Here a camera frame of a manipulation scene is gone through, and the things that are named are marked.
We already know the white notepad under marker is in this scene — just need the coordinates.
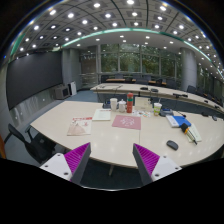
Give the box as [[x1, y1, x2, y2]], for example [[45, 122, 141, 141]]
[[187, 123, 202, 143]]

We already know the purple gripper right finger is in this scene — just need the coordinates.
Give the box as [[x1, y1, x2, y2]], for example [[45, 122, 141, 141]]
[[133, 143, 181, 185]]

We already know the grey box appliance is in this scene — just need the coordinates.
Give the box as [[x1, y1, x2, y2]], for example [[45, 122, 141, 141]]
[[54, 86, 70, 100]]

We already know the white ceramic lidded mug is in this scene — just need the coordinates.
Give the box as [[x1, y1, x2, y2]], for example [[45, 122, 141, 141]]
[[118, 99, 126, 113]]

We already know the white paper cup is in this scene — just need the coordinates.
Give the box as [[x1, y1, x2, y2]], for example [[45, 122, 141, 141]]
[[110, 98, 118, 111]]

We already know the red thermos bottle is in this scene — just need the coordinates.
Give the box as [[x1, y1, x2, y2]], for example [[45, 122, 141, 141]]
[[126, 92, 133, 113]]

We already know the white standing card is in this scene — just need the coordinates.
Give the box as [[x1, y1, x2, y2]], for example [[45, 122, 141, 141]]
[[135, 97, 152, 112]]

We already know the black and yellow marker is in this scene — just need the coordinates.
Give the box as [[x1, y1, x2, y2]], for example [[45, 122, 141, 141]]
[[181, 123, 197, 143]]

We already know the pink mouse pad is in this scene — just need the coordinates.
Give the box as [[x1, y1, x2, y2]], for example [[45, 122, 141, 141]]
[[112, 115, 141, 130]]

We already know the black office chair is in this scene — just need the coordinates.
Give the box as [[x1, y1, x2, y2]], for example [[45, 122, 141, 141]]
[[8, 124, 56, 164]]

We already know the white paper booklet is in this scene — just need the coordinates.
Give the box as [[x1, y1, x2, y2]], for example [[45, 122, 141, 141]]
[[93, 109, 111, 121]]

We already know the large dark wall screen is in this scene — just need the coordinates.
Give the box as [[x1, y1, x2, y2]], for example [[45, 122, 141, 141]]
[[6, 52, 63, 109]]

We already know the green and white coffee cup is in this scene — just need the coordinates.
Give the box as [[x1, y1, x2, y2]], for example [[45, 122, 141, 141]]
[[153, 102, 162, 116]]

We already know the red and white magazine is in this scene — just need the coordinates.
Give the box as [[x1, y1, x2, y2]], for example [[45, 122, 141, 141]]
[[67, 117, 92, 136]]

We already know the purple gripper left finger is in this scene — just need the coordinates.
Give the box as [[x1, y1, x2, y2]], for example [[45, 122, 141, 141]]
[[41, 143, 91, 185]]

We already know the black computer mouse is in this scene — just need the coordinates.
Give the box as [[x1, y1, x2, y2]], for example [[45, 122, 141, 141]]
[[166, 140, 179, 151]]

